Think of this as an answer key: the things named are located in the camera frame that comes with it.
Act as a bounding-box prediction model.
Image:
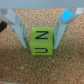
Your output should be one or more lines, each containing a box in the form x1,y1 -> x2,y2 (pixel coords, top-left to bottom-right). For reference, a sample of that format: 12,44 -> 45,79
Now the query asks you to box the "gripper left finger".
0,8 -> 29,48

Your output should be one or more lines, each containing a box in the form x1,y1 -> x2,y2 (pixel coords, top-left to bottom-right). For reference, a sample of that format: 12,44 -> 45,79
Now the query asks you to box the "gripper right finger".
51,8 -> 76,50

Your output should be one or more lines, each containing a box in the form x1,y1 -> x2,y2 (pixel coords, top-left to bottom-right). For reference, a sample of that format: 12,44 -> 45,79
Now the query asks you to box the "yellow block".
29,27 -> 54,57

